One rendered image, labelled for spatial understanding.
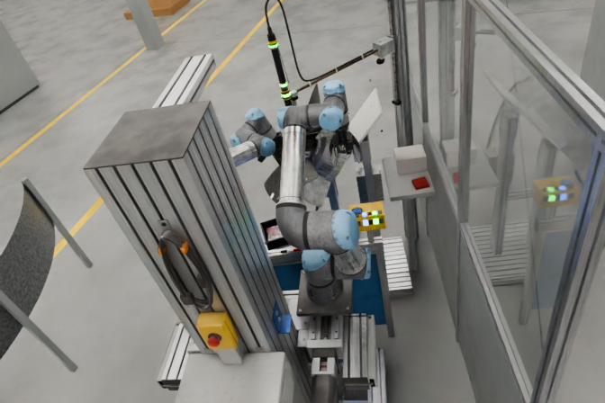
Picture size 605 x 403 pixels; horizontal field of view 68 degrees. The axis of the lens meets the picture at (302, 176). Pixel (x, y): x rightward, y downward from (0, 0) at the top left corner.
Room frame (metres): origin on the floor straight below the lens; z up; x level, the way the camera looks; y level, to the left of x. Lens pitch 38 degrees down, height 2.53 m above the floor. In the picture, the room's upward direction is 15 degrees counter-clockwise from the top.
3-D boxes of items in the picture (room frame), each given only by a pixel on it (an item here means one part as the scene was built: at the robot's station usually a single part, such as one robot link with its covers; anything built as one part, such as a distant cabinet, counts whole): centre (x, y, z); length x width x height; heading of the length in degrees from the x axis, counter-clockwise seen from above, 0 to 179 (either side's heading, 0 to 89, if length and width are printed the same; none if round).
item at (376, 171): (2.09, -0.39, 0.73); 0.15 x 0.09 x 0.22; 80
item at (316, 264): (1.16, 0.02, 1.20); 0.13 x 0.12 x 0.14; 72
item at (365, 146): (2.00, -0.38, 0.58); 0.09 x 0.04 x 1.15; 170
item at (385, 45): (2.19, -0.59, 1.54); 0.10 x 0.07 x 0.08; 115
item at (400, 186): (1.94, -0.58, 0.85); 0.36 x 0.24 x 0.03; 170
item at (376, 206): (1.52, -0.25, 1.02); 0.16 x 0.10 x 0.11; 80
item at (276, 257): (1.58, 0.14, 0.82); 0.90 x 0.04 x 0.08; 80
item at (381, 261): (1.51, -0.29, 0.39); 0.04 x 0.04 x 0.78; 80
